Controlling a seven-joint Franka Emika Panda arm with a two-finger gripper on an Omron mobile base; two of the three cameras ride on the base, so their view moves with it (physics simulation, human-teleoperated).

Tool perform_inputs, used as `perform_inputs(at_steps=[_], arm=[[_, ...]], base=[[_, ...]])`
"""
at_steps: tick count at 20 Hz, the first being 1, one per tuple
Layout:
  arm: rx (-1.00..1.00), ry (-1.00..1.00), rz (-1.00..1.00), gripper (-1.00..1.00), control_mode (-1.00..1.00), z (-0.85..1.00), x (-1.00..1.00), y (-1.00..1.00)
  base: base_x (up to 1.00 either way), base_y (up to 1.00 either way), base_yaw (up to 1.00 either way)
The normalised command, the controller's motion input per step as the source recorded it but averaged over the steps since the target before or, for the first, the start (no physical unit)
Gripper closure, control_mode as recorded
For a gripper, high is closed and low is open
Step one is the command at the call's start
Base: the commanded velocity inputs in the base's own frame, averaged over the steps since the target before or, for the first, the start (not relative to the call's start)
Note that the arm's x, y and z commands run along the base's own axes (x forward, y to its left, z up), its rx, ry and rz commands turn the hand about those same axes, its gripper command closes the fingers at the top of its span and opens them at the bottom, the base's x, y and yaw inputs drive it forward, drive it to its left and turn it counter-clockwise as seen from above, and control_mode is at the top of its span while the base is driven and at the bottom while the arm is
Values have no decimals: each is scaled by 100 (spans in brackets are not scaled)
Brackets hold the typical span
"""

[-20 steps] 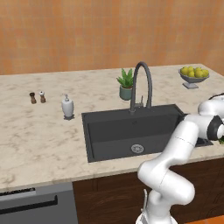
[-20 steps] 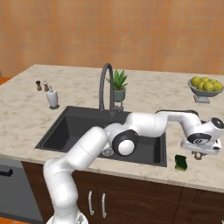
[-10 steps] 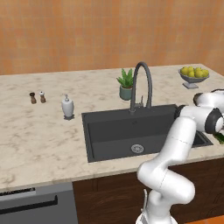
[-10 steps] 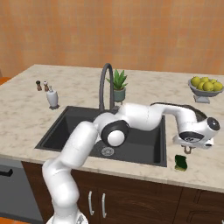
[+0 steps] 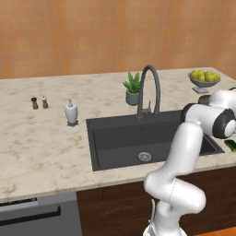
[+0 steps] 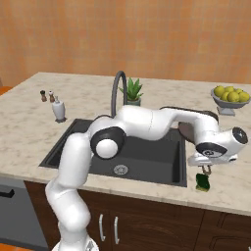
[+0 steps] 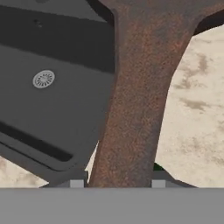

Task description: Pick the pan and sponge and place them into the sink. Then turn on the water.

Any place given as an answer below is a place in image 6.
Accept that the black dishwasher handle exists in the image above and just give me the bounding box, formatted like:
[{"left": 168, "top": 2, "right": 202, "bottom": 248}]
[{"left": 0, "top": 188, "right": 16, "bottom": 199}]

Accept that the green and yellow sponge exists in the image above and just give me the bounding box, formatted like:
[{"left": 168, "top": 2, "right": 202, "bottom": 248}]
[{"left": 194, "top": 173, "right": 211, "bottom": 193}]

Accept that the dark grey curved tap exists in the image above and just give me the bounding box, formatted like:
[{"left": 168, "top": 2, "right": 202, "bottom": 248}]
[{"left": 110, "top": 70, "right": 128, "bottom": 119}]

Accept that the dark wood cupboard door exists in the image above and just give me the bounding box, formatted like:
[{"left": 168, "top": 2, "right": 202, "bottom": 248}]
[
  {"left": 195, "top": 209, "right": 251, "bottom": 251},
  {"left": 109, "top": 195, "right": 206, "bottom": 251},
  {"left": 76, "top": 189, "right": 113, "bottom": 251}
]

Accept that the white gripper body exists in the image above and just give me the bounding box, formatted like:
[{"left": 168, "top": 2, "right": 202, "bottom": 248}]
[{"left": 186, "top": 152, "right": 239, "bottom": 168}]

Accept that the grey dishwasher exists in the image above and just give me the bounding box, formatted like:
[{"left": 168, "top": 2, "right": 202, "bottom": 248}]
[{"left": 0, "top": 183, "right": 51, "bottom": 251}]

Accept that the dark grey sink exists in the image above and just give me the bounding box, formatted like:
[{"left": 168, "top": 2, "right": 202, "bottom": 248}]
[{"left": 38, "top": 118, "right": 188, "bottom": 188}]

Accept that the green plant in pot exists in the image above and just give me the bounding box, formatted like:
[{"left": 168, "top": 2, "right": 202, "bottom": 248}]
[{"left": 119, "top": 76, "right": 145, "bottom": 108}]

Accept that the white soap dispenser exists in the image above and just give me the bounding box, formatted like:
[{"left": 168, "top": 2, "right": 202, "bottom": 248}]
[{"left": 51, "top": 95, "right": 68, "bottom": 124}]

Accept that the silver cupboard handle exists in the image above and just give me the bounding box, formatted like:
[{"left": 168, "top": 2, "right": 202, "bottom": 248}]
[
  {"left": 113, "top": 216, "right": 121, "bottom": 246},
  {"left": 98, "top": 213, "right": 107, "bottom": 243}
]

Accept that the grey fruit bowl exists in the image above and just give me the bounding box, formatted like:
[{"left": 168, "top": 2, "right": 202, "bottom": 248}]
[{"left": 210, "top": 88, "right": 251, "bottom": 118}]

